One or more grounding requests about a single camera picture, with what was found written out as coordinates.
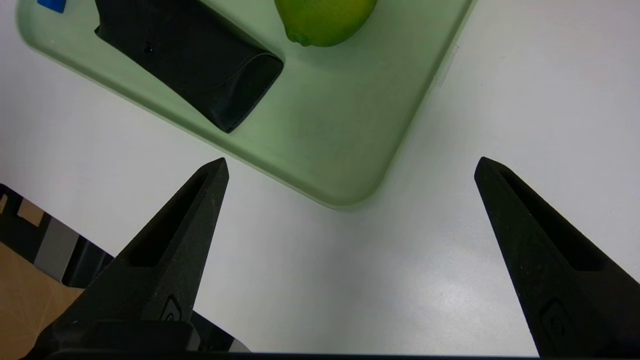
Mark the light green plastic tray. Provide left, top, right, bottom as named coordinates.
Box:
left=15, top=0, right=475, bottom=210

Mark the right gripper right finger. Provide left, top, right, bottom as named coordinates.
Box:
left=474, top=156, right=640, bottom=357

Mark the black leather pouch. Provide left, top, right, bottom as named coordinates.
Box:
left=94, top=0, right=285, bottom=134

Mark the green citrus fruit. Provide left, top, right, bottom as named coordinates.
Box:
left=274, top=0, right=378, bottom=48

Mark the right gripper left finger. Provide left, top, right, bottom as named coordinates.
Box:
left=37, top=157, right=230, bottom=351

